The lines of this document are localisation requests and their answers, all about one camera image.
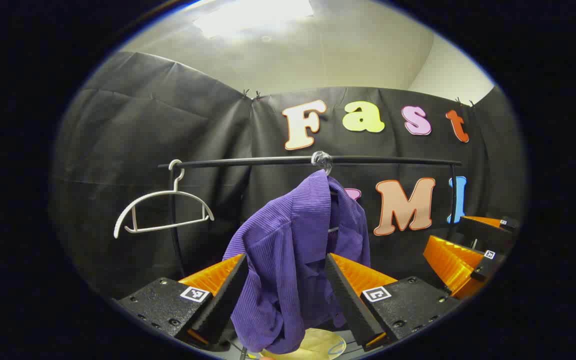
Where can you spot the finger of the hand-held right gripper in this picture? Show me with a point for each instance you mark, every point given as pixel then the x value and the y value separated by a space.
pixel 485 267
pixel 483 231

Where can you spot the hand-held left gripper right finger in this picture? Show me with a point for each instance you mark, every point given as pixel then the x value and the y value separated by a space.
pixel 350 300

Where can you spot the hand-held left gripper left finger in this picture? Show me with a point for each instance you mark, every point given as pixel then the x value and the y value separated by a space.
pixel 223 300

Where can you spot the yellow laundry hamper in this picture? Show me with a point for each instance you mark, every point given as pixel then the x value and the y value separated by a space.
pixel 313 345

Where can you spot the purple ribbed shirt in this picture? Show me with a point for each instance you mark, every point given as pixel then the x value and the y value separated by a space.
pixel 288 250

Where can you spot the black clothes rack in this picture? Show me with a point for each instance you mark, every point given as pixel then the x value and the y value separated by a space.
pixel 248 161

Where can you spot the black backdrop cloth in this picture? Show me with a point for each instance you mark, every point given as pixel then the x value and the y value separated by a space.
pixel 193 130

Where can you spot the ceiling light panel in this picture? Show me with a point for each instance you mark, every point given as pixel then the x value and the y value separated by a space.
pixel 253 15

